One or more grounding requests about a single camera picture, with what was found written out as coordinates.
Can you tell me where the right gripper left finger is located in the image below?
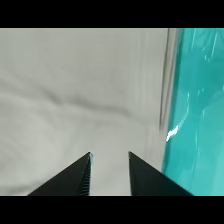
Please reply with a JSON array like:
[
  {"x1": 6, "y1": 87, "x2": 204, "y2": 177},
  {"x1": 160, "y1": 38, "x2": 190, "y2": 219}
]
[{"x1": 27, "y1": 151, "x2": 93, "y2": 197}]

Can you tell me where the white garment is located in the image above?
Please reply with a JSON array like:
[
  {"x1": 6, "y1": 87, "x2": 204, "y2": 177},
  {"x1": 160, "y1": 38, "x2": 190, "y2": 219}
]
[{"x1": 0, "y1": 27, "x2": 181, "y2": 197}]

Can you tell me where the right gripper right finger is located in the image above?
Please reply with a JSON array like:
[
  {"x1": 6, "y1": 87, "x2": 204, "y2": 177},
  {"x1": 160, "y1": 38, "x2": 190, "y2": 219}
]
[{"x1": 128, "y1": 150, "x2": 194, "y2": 197}]

